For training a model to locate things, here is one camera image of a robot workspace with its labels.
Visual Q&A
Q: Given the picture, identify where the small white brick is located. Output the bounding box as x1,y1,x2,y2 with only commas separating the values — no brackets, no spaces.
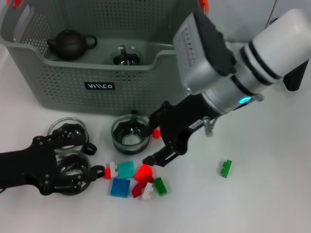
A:
109,162,119,177

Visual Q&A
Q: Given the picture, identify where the black clay teapot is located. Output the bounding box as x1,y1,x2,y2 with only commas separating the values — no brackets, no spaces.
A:
47,29,98,61

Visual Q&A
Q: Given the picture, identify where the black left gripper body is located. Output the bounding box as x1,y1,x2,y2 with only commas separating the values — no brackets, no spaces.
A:
0,135,58,196

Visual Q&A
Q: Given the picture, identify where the bright green brick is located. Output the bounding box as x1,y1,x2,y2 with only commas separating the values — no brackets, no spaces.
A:
220,159,233,179

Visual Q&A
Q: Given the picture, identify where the white stepped brick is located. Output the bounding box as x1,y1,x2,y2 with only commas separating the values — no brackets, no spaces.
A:
140,182,156,202

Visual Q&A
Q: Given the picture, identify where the glass pitcher black handle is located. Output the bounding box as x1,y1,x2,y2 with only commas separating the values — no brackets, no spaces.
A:
268,17,311,92

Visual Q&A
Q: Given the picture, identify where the dark red curved brick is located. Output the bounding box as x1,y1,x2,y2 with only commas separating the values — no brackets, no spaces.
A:
131,175,154,199

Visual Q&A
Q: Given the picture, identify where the grey perforated storage bin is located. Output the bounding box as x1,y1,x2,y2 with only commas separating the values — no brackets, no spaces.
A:
0,0,210,117

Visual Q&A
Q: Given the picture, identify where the dark green brick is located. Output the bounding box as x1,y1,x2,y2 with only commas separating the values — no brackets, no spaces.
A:
153,177,168,197

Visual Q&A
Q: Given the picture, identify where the blue flat square plate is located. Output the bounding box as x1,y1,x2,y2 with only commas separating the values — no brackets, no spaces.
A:
109,178,131,198

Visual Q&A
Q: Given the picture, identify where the orange-red sloped brick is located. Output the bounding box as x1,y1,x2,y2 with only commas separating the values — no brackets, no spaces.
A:
134,163,153,182

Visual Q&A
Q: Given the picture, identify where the teal square brick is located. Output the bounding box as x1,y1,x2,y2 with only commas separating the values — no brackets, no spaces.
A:
117,160,136,180

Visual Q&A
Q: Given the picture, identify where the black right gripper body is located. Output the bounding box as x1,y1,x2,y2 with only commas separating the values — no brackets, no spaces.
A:
159,94,215,156

